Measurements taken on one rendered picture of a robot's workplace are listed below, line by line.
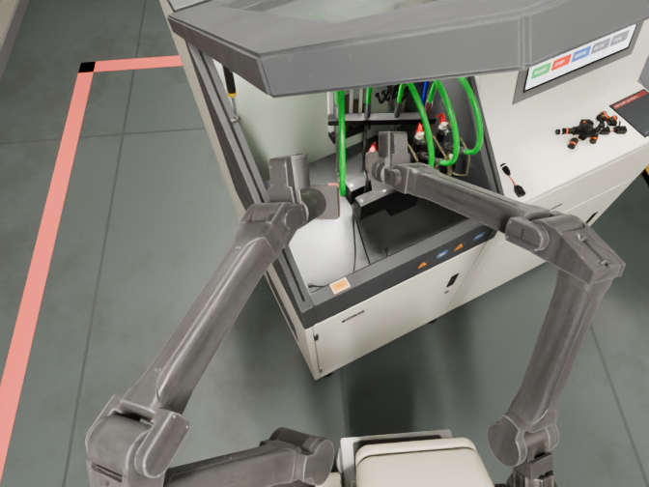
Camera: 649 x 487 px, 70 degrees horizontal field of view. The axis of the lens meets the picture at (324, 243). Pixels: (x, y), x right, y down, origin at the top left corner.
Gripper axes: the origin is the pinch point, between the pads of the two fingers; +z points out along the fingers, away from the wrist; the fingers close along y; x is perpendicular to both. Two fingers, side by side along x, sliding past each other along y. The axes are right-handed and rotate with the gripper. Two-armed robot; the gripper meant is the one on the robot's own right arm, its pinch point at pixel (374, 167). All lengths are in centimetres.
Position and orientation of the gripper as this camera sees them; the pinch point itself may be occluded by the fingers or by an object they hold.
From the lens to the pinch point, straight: 130.2
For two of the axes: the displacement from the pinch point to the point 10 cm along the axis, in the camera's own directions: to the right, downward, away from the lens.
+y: -1.8, -9.5, -2.6
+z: -1.2, -2.5, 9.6
